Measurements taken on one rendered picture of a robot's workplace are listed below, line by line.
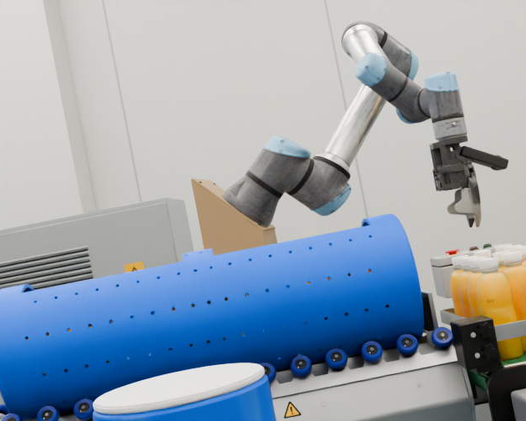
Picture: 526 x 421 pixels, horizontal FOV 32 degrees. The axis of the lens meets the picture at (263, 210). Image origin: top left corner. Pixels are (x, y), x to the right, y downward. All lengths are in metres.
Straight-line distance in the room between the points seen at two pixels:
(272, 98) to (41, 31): 1.22
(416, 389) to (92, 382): 0.66
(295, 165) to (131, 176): 2.53
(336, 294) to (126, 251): 1.82
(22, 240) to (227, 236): 1.44
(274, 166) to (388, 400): 0.77
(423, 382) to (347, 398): 0.16
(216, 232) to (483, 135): 2.68
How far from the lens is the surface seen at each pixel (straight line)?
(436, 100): 2.15
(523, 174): 4.89
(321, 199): 2.45
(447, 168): 2.13
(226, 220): 2.39
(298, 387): 1.90
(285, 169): 2.41
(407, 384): 1.92
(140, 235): 3.56
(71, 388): 1.91
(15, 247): 3.68
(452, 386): 1.93
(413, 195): 4.79
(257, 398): 1.42
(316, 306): 1.86
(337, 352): 1.91
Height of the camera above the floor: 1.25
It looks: 1 degrees up
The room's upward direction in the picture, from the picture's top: 11 degrees counter-clockwise
